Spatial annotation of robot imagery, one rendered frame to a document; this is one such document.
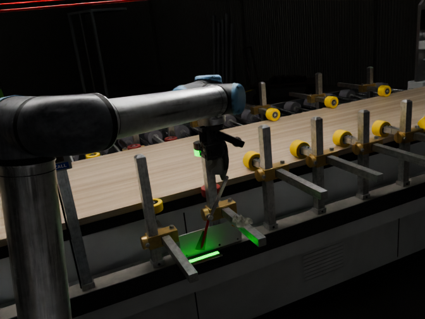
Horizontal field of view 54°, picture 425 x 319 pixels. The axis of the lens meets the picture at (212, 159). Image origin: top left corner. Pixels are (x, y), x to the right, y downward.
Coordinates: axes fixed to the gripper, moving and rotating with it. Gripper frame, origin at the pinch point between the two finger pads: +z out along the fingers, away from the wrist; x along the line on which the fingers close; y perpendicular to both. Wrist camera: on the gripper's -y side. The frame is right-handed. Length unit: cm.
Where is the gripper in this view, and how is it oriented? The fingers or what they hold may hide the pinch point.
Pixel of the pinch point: (224, 176)
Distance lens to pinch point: 150.2
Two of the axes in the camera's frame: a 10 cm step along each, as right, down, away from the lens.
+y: -9.1, 2.2, -3.6
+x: 4.0, 2.5, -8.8
